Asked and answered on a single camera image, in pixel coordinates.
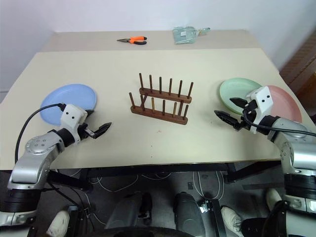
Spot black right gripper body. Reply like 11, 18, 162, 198
234, 99, 259, 134

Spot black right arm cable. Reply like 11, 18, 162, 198
242, 108, 316, 137

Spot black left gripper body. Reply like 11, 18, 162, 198
75, 122, 98, 144

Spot black table frame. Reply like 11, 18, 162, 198
48, 160, 284, 191

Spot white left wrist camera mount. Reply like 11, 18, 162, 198
60, 104, 88, 134

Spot brown wooden cabinet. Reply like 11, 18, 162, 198
279, 31, 316, 112

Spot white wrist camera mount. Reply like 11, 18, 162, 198
246, 85, 275, 124
60, 104, 88, 134

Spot white shoe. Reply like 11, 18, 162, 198
220, 205, 244, 236
46, 210, 71, 237

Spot wooden dish rack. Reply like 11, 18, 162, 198
129, 72, 195, 126

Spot white floor cable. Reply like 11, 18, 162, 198
87, 172, 173, 194
192, 170, 224, 201

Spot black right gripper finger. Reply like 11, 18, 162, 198
229, 97, 249, 108
214, 110, 241, 129

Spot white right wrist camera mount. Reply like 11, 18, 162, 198
246, 85, 275, 124

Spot blue plate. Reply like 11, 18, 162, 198
39, 83, 98, 126

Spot dark rounded robot leg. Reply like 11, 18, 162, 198
105, 192, 153, 234
173, 192, 206, 237

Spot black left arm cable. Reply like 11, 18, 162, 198
14, 103, 66, 164

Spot red plate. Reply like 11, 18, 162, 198
267, 85, 303, 123

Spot green plate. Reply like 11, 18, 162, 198
219, 78, 264, 116

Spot pale green plastic packet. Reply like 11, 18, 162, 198
172, 26, 198, 45

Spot orange handled pliers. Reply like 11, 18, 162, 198
117, 36, 148, 46

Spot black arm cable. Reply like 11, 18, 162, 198
14, 103, 66, 164
242, 108, 316, 137

